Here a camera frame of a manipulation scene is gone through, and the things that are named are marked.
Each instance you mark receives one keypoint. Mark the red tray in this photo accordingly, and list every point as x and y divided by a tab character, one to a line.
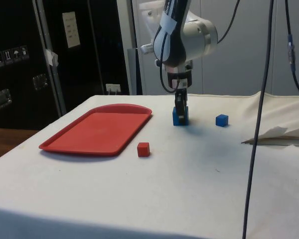
97	132

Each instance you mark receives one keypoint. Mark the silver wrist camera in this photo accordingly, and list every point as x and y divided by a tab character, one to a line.
145	48

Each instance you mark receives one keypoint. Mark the black cabinet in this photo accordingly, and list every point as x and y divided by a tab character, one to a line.
20	82

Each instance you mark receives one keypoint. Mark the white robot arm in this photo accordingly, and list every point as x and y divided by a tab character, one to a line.
199	37

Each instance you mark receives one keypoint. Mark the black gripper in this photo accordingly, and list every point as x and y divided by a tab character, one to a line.
180	78

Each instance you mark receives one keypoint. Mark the large blue cube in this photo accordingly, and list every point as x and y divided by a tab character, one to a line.
175	118

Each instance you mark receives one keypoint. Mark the small blue cube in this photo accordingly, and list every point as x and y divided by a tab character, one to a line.
221	120

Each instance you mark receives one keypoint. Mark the small red cube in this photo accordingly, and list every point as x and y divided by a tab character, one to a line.
142	150

